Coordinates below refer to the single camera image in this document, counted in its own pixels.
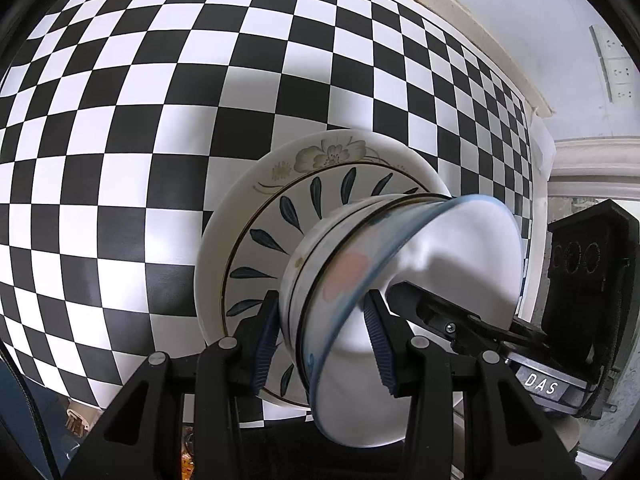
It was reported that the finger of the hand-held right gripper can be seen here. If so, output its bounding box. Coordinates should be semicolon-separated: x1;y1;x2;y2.
387;282;506;356
500;317;548;348

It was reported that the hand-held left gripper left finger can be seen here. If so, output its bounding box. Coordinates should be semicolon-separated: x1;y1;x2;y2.
65;290;281;480

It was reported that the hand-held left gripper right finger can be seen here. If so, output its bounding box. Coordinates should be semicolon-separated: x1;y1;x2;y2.
363;292;576;480

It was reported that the white bowl with blue rim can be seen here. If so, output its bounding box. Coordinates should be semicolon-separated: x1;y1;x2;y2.
302;194;523;450

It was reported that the plain white bowl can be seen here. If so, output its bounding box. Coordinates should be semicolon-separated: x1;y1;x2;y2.
298;197;451;376

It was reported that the large white floral plate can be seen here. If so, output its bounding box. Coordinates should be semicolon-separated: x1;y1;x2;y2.
195;130;463;413

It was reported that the white leaf pattern plate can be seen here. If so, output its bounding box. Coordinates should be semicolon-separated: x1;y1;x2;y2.
218;165;436;408

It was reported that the small beige object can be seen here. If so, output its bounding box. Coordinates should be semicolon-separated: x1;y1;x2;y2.
65;407;94;436

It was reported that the blue container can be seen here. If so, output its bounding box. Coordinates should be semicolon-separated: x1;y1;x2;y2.
30;400;73;480

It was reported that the black and white checkered tablecloth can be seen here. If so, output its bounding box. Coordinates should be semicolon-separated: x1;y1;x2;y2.
0;0;551;428

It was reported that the white door frame moulding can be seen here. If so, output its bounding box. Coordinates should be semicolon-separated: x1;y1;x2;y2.
547;137;640;198

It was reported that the white wall socket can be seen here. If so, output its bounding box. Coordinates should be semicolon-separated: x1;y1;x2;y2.
590;24;628;59
607;82;639;107
600;57;635;84

